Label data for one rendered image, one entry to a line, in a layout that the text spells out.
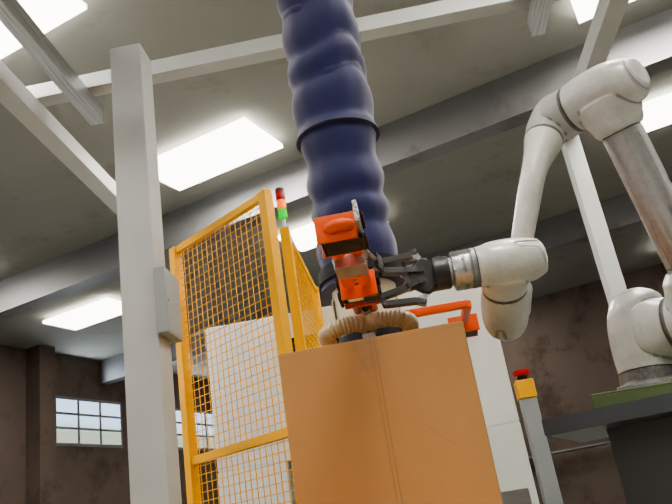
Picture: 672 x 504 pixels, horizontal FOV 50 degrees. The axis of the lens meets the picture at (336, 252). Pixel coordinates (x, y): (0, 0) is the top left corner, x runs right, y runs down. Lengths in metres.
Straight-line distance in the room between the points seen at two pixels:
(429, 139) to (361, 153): 4.57
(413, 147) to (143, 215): 3.60
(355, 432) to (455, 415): 0.21
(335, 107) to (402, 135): 4.65
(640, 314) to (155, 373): 1.97
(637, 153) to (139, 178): 2.30
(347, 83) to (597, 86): 0.65
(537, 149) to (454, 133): 4.56
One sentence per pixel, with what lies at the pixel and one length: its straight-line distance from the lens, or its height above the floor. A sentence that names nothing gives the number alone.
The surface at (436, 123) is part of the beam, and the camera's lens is 6.56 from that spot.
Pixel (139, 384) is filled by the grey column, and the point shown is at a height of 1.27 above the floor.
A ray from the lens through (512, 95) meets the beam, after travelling 6.44.
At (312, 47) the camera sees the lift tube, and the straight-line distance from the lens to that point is 2.12.
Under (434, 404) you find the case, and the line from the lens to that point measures 1.51.
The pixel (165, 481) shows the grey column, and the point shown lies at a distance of 3.10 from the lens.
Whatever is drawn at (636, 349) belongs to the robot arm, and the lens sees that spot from 2.02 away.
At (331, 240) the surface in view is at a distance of 1.26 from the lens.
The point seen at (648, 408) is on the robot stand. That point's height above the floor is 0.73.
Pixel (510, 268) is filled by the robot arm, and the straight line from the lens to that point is 1.60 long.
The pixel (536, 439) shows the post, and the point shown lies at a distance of 2.83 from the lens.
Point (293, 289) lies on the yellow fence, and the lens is 3.70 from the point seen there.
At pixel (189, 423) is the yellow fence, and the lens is 3.67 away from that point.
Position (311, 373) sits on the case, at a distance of 1.55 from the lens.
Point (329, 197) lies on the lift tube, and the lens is 1.91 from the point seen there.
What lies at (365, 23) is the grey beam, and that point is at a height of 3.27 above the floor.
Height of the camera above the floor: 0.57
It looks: 21 degrees up
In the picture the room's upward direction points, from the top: 9 degrees counter-clockwise
